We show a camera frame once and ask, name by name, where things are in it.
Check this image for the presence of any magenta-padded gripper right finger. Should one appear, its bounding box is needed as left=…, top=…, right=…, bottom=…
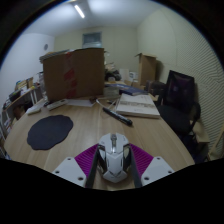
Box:
left=128, top=143, right=175, bottom=189

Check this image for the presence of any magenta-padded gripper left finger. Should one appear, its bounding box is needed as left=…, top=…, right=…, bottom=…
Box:
left=52, top=143, right=100, bottom=190

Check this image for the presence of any white and black computer mouse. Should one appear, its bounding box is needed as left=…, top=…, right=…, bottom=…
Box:
left=96, top=132, right=132, bottom=184

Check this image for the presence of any dark grey wavy mouse pad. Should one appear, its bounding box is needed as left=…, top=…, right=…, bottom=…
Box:
left=26, top=114, right=74, bottom=151

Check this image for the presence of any black marker pen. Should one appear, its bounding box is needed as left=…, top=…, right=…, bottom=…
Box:
left=102, top=106, right=134, bottom=127

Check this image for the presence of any white open book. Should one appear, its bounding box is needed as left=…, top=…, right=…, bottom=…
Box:
left=114, top=93, right=162, bottom=119

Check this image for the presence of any white paper sheet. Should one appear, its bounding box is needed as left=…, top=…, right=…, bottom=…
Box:
left=66, top=97, right=97, bottom=108

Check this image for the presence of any black office chair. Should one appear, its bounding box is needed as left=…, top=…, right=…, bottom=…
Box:
left=156, top=69, right=203, bottom=158

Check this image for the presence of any blue book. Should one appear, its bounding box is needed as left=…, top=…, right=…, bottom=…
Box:
left=106, top=83, right=148, bottom=97

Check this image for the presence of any cluttered shelf unit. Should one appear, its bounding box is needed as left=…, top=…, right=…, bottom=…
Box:
left=0, top=76, right=45, bottom=138

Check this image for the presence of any large brown cardboard box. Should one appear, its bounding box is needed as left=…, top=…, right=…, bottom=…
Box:
left=42, top=47, right=106, bottom=103

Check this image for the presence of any small brown cardboard box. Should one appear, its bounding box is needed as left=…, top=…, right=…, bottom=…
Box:
left=135, top=52, right=158, bottom=87

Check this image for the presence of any ceiling tube light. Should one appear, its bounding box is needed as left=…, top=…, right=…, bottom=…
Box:
left=73, top=4, right=86, bottom=20

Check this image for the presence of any white cable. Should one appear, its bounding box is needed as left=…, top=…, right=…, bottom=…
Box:
left=95, top=98, right=118, bottom=110

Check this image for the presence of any small wall window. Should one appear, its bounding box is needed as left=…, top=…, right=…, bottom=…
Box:
left=82, top=31, right=103, bottom=49

